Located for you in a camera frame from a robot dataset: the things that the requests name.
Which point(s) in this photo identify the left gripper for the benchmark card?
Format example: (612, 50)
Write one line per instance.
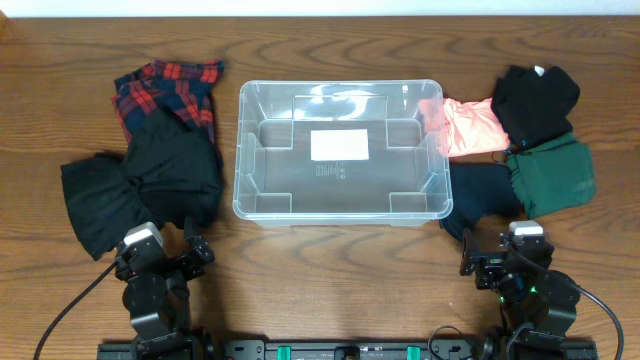
(201, 253)

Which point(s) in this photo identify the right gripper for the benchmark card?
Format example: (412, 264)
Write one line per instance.
(492, 262)

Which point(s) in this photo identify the large black garment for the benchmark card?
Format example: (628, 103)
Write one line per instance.
(170, 173)

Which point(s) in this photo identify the green garment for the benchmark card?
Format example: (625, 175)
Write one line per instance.
(553, 176)

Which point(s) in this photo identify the pink orange garment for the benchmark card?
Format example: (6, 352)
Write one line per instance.
(463, 128)

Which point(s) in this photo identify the red navy plaid garment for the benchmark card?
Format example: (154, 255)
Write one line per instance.
(182, 90)

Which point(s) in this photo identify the black garment with white tag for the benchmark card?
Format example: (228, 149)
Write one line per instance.
(532, 108)

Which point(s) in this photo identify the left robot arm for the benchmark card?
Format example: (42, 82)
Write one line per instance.
(157, 294)

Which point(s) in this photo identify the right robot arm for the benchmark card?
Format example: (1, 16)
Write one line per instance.
(537, 305)

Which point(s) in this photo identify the clear plastic storage container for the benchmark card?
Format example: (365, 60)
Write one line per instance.
(405, 182)

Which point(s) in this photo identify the white label in container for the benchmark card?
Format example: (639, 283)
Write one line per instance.
(339, 145)

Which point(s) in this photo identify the dark navy garment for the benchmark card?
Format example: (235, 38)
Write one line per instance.
(479, 190)

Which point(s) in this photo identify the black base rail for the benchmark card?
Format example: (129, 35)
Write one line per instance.
(453, 349)

